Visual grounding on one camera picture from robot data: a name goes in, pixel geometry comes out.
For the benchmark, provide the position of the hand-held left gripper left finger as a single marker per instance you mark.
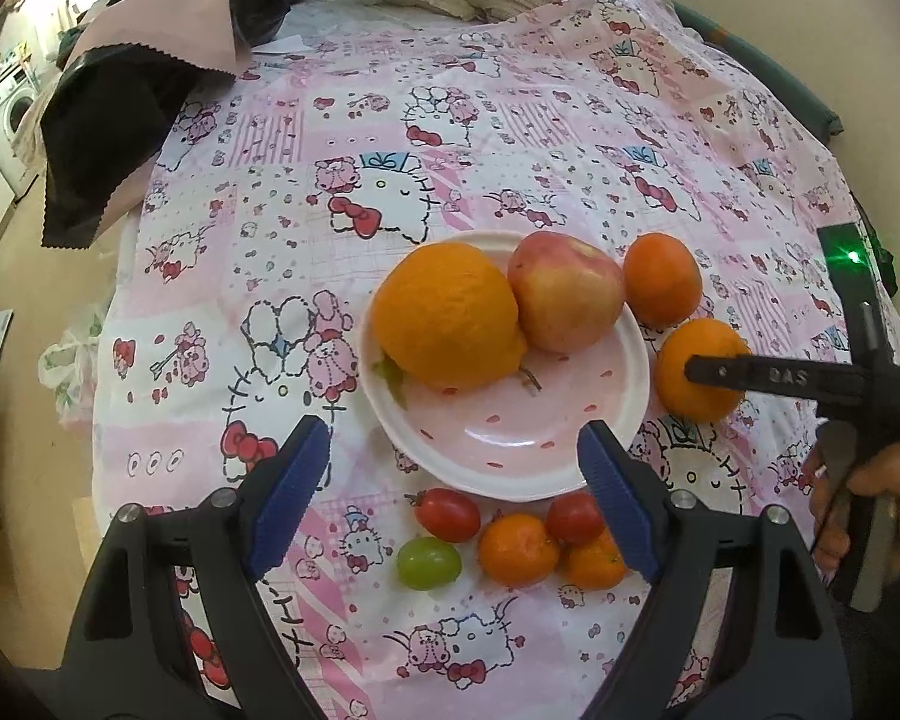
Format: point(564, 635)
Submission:
point(292, 495)

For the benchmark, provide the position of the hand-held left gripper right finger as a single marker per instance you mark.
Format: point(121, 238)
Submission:
point(615, 495)

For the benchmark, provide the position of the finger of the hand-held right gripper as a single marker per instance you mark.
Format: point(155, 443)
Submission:
point(765, 375)

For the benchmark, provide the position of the smooth round orange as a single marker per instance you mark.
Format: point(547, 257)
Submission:
point(701, 337)

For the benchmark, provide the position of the small tangerine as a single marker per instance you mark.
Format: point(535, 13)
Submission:
point(517, 551)
point(592, 566)

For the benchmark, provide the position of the pink and white plate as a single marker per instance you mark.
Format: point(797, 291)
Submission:
point(495, 435)

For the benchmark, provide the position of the dark orange tangerine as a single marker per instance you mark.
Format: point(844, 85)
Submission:
point(661, 279)

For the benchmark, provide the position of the green grape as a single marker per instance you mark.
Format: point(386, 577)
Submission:
point(429, 562)

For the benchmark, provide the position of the oval cherry tomato with stem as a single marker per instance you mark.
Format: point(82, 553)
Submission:
point(450, 515)

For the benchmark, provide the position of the round cherry tomato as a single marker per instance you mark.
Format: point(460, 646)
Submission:
point(574, 519)

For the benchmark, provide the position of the red yellow apple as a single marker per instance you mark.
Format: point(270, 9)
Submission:
point(562, 292)

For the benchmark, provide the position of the flat cardboard piece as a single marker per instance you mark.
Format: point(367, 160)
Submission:
point(82, 525)

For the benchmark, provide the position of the large bumpy orange with leaf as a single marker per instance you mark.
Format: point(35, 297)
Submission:
point(442, 315)

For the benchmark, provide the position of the white plastic bag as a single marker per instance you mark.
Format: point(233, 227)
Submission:
point(67, 367)

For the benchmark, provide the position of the pink cartoon printed bedsheet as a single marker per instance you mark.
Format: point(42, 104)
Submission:
point(345, 202)

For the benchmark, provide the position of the black and pink cloth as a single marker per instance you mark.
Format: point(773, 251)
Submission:
point(97, 135)

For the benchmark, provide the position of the white paper sheet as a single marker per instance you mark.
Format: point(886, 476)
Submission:
point(281, 45)

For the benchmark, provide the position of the white washing machine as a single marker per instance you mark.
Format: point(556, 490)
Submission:
point(7, 120)

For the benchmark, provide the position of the green bed rail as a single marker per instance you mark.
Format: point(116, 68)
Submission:
point(765, 67)

